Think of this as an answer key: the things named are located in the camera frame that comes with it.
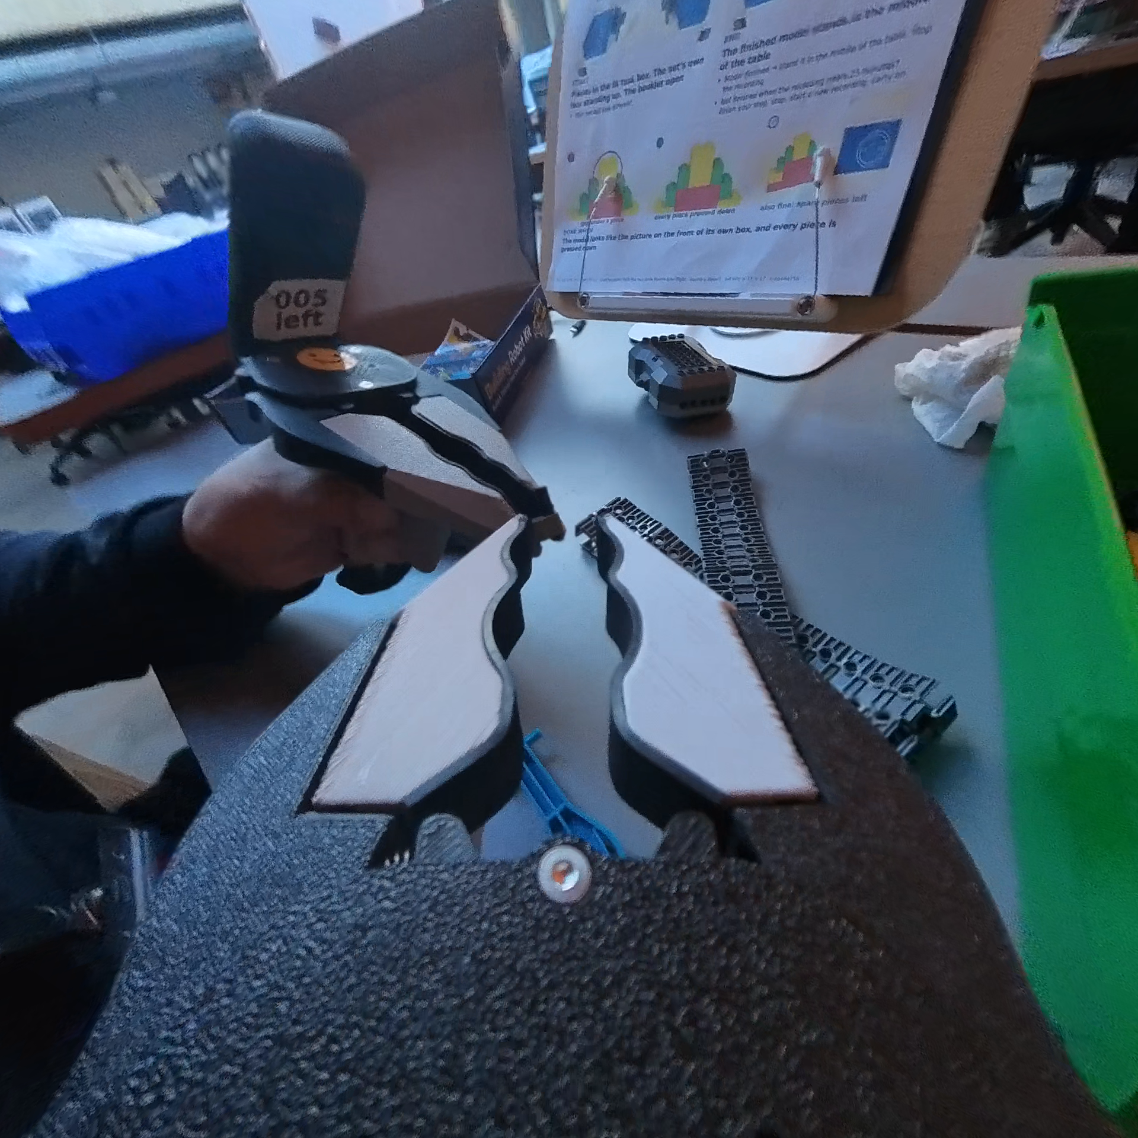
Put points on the green plastic bin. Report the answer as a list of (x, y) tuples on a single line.
[(1066, 622)]

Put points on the wooden background table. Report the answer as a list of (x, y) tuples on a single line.
[(106, 391)]

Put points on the person's left hand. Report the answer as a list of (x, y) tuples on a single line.
[(266, 524)]

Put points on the blue toy kit box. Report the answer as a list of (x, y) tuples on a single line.
[(515, 355)]

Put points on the dark grey toy track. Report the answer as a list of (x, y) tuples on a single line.
[(733, 515), (889, 702)]

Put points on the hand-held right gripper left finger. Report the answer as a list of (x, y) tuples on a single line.
[(417, 702)]

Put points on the white plastic bags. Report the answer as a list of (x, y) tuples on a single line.
[(79, 244)]

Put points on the blue plastic toy tool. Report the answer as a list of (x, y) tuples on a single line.
[(546, 787)]

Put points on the crumpled white tissue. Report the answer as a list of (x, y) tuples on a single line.
[(960, 382)]

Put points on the person's left forearm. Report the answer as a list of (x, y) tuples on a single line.
[(88, 604)]

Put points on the grey desk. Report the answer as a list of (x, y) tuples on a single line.
[(844, 498)]

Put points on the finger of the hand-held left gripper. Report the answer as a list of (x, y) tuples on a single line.
[(435, 485), (467, 431)]

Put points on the brown cardboard box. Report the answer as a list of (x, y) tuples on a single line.
[(426, 178)]

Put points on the printed instruction sheet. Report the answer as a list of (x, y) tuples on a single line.
[(737, 89)]

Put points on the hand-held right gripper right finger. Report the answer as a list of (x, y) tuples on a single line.
[(701, 693)]

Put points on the grey toy motor block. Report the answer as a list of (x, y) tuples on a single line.
[(680, 373)]

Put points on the blue storage crate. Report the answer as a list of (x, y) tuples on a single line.
[(132, 302)]

